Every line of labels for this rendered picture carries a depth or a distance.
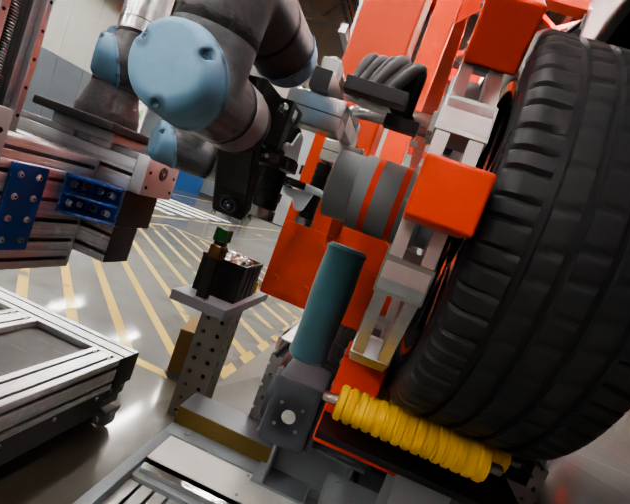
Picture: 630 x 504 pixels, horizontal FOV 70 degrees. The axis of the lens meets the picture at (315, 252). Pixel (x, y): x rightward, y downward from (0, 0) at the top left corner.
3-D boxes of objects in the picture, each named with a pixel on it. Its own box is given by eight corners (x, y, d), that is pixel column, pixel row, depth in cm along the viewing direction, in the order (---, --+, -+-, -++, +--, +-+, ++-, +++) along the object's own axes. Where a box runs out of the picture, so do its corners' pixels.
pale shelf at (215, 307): (222, 321, 122) (226, 310, 122) (168, 298, 125) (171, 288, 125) (266, 300, 165) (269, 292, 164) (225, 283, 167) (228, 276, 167)
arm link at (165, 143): (166, 114, 77) (151, 161, 78) (223, 138, 83) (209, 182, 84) (155, 113, 83) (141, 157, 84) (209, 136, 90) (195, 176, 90)
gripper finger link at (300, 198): (318, 218, 96) (278, 203, 96) (328, 192, 95) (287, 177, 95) (318, 218, 92) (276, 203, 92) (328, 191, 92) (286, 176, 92)
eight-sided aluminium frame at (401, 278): (381, 412, 56) (548, -12, 52) (333, 391, 57) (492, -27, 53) (387, 329, 110) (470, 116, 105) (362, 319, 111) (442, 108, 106)
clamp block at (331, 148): (356, 171, 98) (364, 148, 97) (317, 158, 99) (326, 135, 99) (357, 174, 103) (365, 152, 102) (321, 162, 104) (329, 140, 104)
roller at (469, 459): (498, 499, 66) (513, 464, 65) (314, 417, 71) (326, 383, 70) (489, 478, 72) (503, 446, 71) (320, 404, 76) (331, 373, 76)
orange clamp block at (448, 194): (460, 239, 54) (473, 239, 46) (399, 217, 56) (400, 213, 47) (482, 185, 54) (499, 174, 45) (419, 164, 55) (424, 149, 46)
